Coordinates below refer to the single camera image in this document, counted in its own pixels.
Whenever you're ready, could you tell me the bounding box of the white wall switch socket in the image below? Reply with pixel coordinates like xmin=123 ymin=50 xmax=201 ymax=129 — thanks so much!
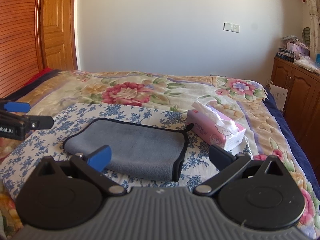
xmin=223 ymin=22 xmax=240 ymax=33

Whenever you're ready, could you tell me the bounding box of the wooden sideboard cabinet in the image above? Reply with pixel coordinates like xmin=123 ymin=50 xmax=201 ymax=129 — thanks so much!
xmin=271 ymin=57 xmax=319 ymax=176

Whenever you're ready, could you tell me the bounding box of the white paper by cabinet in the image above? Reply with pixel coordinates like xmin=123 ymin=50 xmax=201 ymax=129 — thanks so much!
xmin=270 ymin=84 xmax=288 ymax=111

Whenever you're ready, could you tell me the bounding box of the pink tissue pack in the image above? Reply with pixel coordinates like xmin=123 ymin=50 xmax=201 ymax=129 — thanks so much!
xmin=186 ymin=101 xmax=246 ymax=151

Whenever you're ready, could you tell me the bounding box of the clutter on cabinet top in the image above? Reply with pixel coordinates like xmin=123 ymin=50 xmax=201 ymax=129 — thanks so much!
xmin=276 ymin=27 xmax=319 ymax=75

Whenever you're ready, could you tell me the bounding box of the purple and grey towel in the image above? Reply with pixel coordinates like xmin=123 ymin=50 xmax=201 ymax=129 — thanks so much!
xmin=63 ymin=118 xmax=193 ymax=182

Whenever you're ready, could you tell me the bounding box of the patterned cream curtain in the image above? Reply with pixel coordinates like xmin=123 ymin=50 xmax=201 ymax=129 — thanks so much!
xmin=306 ymin=0 xmax=319 ymax=59

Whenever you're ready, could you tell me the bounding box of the floral beige bedspread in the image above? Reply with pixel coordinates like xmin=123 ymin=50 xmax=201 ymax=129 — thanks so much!
xmin=0 ymin=70 xmax=318 ymax=240

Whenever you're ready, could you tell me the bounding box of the wooden door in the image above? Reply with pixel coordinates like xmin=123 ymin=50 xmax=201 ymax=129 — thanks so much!
xmin=40 ymin=0 xmax=78 ymax=70

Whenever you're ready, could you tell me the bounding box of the blue floral white quilt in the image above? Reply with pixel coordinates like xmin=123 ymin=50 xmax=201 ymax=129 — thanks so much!
xmin=0 ymin=102 xmax=254 ymax=201

